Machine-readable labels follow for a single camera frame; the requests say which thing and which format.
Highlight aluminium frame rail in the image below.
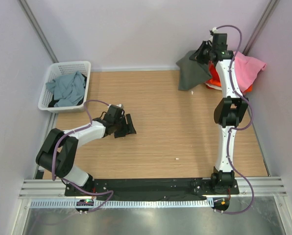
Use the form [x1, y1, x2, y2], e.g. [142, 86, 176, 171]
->
[19, 176, 287, 199]

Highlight white plastic basket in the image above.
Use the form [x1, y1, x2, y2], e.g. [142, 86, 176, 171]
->
[38, 61, 91, 114]

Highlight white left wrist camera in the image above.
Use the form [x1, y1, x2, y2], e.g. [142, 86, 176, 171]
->
[108, 104, 124, 109]

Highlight right aluminium corner post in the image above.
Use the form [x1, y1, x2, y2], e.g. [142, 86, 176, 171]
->
[243, 0, 280, 56]

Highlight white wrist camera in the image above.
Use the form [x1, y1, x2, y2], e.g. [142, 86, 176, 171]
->
[209, 27, 218, 35]
[108, 104, 124, 109]

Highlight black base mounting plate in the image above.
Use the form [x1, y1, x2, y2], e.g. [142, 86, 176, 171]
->
[64, 178, 240, 200]

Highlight white folded t-shirt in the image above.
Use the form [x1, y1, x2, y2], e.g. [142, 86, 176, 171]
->
[205, 83, 222, 91]

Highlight aluminium corner post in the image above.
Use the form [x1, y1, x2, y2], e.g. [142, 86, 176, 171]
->
[18, 0, 59, 63]
[243, 0, 280, 56]

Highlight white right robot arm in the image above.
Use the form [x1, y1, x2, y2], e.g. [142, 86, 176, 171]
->
[190, 33, 248, 195]

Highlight red folded t-shirt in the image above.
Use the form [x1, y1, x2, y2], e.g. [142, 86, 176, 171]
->
[208, 62, 220, 82]

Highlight dark grey t-shirt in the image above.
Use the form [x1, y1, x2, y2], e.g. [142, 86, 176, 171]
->
[176, 50, 212, 91]

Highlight slotted white cable duct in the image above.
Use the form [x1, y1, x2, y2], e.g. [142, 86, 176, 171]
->
[30, 198, 214, 209]

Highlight orange folded t-shirt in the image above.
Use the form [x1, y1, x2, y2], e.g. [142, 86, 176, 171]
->
[205, 79, 253, 94]

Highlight left aluminium corner post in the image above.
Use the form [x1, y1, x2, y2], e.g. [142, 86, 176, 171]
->
[18, 0, 59, 63]

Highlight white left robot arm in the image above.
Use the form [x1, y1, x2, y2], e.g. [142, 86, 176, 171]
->
[36, 105, 136, 196]

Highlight pink folded t-shirt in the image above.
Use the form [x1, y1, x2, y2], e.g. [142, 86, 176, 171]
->
[234, 52, 267, 93]

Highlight light blue t-shirt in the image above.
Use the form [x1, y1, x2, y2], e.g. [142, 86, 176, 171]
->
[46, 71, 87, 108]

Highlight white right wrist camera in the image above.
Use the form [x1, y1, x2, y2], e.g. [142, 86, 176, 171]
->
[209, 27, 218, 35]

